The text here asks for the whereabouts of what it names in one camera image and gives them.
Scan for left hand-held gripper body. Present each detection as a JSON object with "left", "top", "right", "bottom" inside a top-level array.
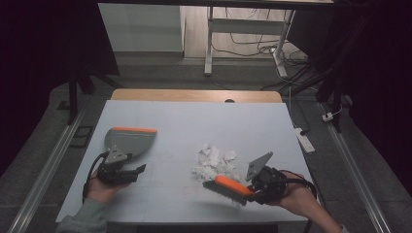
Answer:
[{"left": 96, "top": 147, "right": 140, "bottom": 186}]

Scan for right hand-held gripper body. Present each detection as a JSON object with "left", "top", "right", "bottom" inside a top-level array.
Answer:
[{"left": 245, "top": 150, "right": 288, "bottom": 206}]

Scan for grey dustpan with orange edge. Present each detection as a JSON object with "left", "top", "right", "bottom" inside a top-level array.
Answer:
[{"left": 104, "top": 126, "right": 158, "bottom": 160}]

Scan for orange brush with grey bristles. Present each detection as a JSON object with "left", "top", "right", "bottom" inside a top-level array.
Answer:
[{"left": 202, "top": 174, "right": 256, "bottom": 206}]

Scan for white paper scraps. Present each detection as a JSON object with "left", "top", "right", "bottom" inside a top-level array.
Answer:
[{"left": 191, "top": 142, "right": 248, "bottom": 207}]

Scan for person's left hand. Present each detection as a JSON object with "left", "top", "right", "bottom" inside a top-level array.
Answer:
[{"left": 86, "top": 171, "right": 130, "bottom": 205}]

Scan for person's right hand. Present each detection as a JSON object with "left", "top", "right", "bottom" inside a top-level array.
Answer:
[{"left": 271, "top": 170, "right": 321, "bottom": 216}]

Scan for white power strip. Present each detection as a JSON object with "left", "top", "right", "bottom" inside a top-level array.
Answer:
[{"left": 293, "top": 127, "right": 316, "bottom": 154}]

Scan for pale blue table mat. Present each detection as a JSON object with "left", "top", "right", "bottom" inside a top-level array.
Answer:
[{"left": 55, "top": 99, "right": 309, "bottom": 225}]

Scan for white cabinet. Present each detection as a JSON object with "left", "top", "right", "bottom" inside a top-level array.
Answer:
[{"left": 97, "top": 3, "right": 187, "bottom": 53}]

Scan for black curtain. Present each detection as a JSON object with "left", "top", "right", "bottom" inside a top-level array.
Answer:
[
  {"left": 288, "top": 0, "right": 412, "bottom": 198},
  {"left": 0, "top": 0, "right": 121, "bottom": 178}
]

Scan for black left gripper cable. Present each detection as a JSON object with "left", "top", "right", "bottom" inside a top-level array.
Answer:
[{"left": 82, "top": 151, "right": 110, "bottom": 204}]

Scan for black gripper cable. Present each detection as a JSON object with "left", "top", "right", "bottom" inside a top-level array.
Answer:
[
  {"left": 279, "top": 169, "right": 322, "bottom": 233},
  {"left": 82, "top": 151, "right": 110, "bottom": 204}
]

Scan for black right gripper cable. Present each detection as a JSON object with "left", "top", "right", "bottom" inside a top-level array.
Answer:
[{"left": 279, "top": 169, "right": 322, "bottom": 233}]

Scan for aluminium floor rail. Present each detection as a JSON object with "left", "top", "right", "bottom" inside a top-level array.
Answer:
[
  {"left": 7, "top": 109, "right": 87, "bottom": 233},
  {"left": 319, "top": 102, "right": 394, "bottom": 233}
]

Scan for tangle of black floor cables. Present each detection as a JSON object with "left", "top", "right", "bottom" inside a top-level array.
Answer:
[{"left": 212, "top": 8, "right": 312, "bottom": 92}]

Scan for white desk frame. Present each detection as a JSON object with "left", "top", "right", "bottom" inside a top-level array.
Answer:
[{"left": 203, "top": 6, "right": 297, "bottom": 79}]

